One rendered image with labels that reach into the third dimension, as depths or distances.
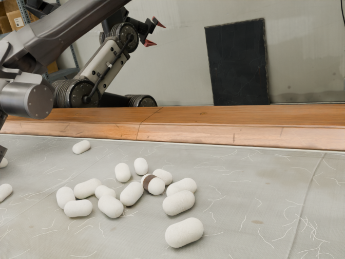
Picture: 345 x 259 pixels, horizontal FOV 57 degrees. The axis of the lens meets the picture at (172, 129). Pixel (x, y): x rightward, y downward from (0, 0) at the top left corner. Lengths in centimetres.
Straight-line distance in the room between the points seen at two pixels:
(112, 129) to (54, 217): 24
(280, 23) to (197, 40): 63
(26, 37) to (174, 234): 43
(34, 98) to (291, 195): 40
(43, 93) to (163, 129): 21
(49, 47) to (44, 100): 11
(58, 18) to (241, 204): 44
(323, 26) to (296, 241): 212
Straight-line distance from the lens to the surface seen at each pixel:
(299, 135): 47
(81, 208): 40
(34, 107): 55
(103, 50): 111
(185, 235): 31
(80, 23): 61
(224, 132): 50
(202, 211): 36
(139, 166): 44
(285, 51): 242
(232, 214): 35
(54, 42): 61
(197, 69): 263
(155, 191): 39
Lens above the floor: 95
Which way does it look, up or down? 21 degrees down
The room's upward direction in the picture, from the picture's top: 12 degrees counter-clockwise
